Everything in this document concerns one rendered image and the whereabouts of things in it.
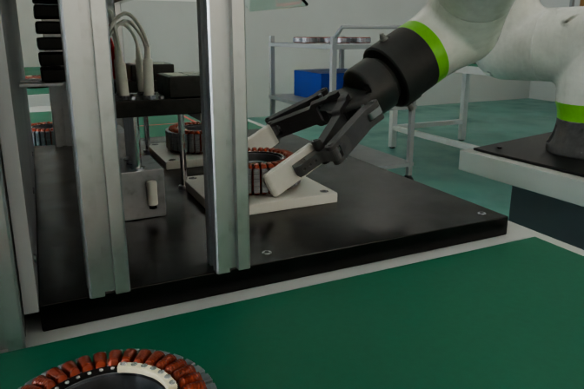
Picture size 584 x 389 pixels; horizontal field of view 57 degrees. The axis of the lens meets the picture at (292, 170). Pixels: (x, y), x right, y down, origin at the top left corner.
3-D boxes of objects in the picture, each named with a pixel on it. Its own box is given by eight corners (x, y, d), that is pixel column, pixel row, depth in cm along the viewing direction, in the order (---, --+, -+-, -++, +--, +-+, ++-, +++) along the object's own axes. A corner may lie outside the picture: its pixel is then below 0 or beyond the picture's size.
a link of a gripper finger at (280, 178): (319, 162, 64) (322, 164, 63) (272, 196, 62) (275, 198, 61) (308, 141, 62) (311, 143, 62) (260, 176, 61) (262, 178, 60)
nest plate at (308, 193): (285, 173, 77) (285, 165, 77) (337, 201, 64) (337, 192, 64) (182, 185, 71) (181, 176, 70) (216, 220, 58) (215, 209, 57)
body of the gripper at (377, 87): (411, 108, 69) (356, 148, 67) (374, 100, 77) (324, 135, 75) (390, 57, 66) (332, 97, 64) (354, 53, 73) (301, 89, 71)
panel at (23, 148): (34, 145, 97) (12, -32, 89) (41, 312, 39) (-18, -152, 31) (27, 145, 96) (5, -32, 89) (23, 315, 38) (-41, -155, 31)
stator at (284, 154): (278, 169, 74) (278, 142, 73) (315, 189, 64) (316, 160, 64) (199, 178, 70) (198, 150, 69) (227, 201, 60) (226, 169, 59)
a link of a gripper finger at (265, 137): (269, 124, 72) (268, 123, 73) (227, 153, 71) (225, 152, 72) (279, 142, 74) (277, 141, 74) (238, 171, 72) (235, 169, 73)
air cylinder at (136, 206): (153, 197, 66) (150, 153, 64) (167, 215, 59) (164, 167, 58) (109, 202, 64) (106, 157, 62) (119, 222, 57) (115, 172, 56)
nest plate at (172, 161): (229, 143, 98) (229, 136, 98) (261, 160, 85) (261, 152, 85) (146, 150, 92) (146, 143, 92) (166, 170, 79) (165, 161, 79)
